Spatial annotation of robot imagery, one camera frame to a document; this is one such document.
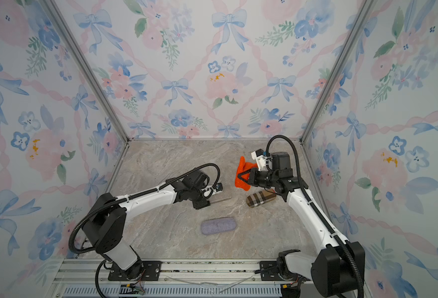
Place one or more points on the orange microfiber cloth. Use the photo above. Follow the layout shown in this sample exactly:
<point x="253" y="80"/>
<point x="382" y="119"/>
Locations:
<point x="243" y="173"/>

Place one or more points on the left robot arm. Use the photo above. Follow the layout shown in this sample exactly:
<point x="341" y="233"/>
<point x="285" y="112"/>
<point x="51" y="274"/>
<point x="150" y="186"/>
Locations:
<point x="105" y="223"/>

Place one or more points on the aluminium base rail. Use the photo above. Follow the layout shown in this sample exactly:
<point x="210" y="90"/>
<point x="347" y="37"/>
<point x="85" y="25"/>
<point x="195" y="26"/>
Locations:
<point x="187" y="278"/>

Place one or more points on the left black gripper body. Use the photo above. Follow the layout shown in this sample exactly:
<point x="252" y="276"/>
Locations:
<point x="200" y="201"/>

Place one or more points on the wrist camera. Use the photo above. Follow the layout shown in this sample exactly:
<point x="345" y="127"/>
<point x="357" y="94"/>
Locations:
<point x="261" y="159"/>
<point x="212" y="190"/>

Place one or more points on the purple eyeglass case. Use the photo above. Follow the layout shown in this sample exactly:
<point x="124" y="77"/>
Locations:
<point x="215" y="226"/>

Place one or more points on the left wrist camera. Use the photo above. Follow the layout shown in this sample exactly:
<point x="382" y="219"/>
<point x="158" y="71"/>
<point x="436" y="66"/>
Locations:
<point x="212" y="190"/>

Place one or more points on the grey eyeglass case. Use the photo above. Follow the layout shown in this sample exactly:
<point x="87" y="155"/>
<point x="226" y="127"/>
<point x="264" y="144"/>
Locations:
<point x="216" y="200"/>

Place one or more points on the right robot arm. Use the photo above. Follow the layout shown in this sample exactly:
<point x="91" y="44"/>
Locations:
<point x="338" y="267"/>

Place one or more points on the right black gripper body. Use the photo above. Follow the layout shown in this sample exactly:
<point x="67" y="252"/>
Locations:
<point x="263" y="179"/>

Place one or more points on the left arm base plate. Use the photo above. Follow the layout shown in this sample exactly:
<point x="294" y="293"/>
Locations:
<point x="141" y="270"/>

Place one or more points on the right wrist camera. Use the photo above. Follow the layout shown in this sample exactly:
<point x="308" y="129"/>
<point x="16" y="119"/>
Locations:
<point x="261" y="159"/>

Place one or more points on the plaid eyeglass case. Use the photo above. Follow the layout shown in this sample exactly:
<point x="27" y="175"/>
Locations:
<point x="260" y="198"/>

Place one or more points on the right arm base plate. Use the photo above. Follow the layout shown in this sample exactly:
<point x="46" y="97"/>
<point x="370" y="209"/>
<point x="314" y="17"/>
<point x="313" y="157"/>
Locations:
<point x="273" y="271"/>

